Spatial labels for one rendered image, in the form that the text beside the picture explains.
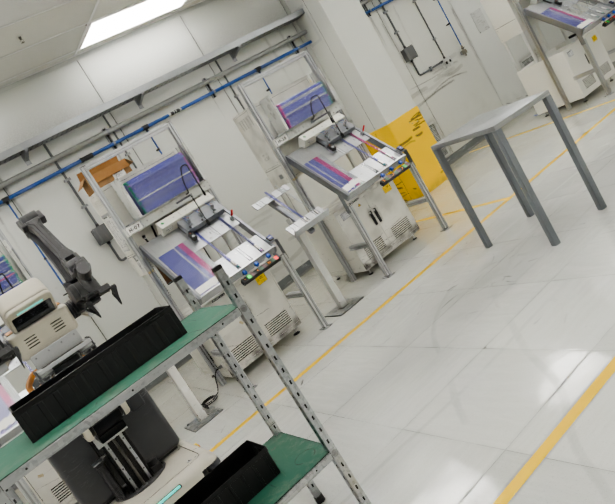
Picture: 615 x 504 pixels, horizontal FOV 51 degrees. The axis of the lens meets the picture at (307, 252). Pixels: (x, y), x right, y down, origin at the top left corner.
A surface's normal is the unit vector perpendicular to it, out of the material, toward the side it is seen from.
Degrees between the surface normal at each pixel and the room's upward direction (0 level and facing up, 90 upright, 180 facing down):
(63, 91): 90
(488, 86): 90
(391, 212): 90
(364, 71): 90
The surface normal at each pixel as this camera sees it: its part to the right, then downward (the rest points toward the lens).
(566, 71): -0.72, 0.52
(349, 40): 0.48, -0.12
